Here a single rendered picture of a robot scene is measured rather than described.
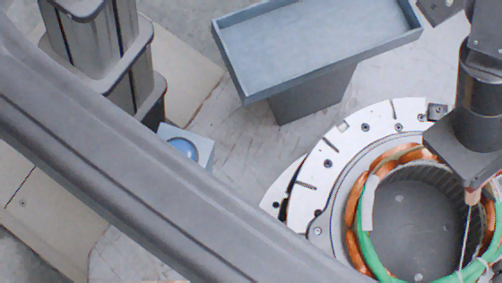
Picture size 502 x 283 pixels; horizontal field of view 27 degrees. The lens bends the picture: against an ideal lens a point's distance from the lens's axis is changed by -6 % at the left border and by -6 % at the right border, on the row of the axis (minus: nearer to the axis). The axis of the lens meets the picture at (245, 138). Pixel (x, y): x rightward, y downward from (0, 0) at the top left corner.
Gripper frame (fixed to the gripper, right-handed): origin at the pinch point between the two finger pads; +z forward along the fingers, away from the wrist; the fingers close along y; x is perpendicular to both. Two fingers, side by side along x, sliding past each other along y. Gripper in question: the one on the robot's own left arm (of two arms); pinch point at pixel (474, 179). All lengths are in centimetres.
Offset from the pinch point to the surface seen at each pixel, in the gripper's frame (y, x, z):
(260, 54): 0.4, 38.7, 18.8
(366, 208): -4.8, 11.4, 15.1
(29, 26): -5, 133, 94
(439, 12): 35, 41, 39
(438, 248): 4.2, 7.8, 30.6
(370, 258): -7.6, 7.2, 17.4
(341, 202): -5.0, 15.9, 19.4
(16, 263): -38, 92, 112
